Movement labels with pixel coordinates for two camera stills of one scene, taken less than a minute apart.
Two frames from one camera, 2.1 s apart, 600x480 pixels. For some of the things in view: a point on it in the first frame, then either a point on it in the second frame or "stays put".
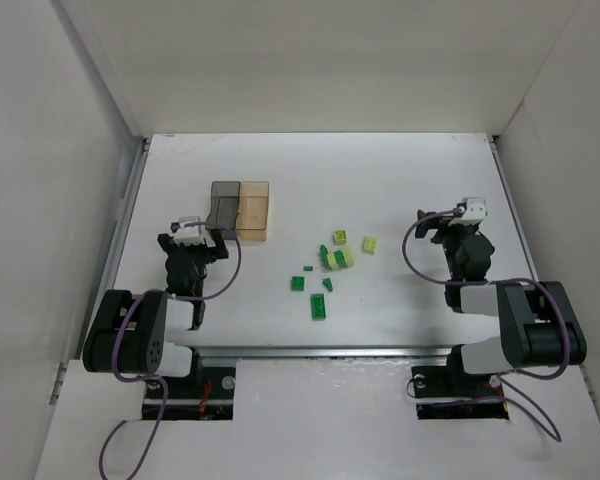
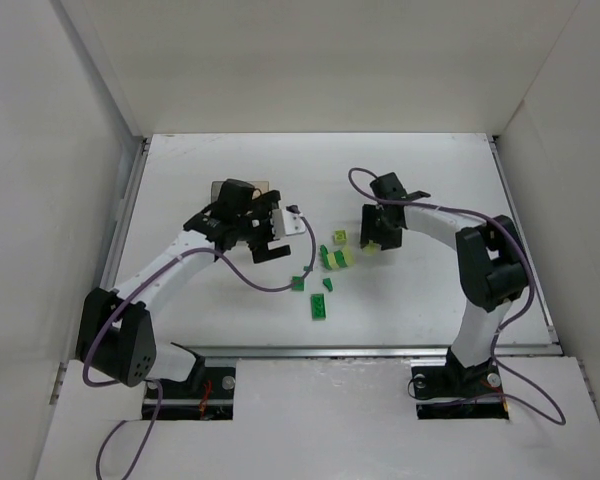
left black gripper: (192, 249) to (262, 235)
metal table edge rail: (325, 352) stays put
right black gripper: (450, 232) to (376, 220)
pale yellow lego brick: (370, 245) stays put
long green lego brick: (318, 307) stays put
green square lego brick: (298, 283) stays put
